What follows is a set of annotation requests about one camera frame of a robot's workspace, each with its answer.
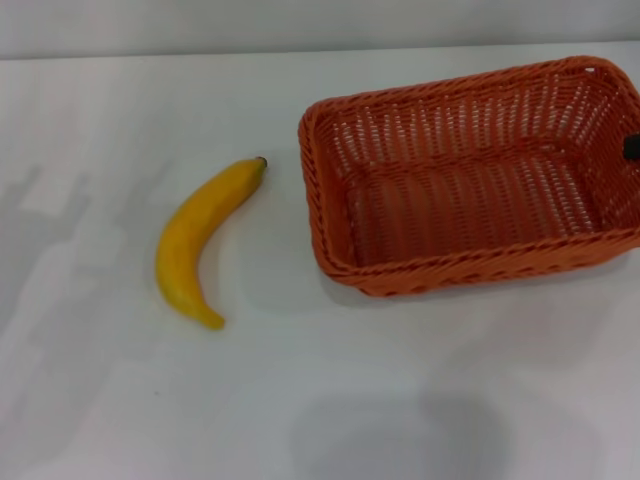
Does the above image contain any orange woven plastic basket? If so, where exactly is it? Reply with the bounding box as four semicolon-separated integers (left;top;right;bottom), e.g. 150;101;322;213
297;54;640;299

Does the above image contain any yellow banana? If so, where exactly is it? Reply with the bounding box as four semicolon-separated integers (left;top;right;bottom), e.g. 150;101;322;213
154;156;268;332

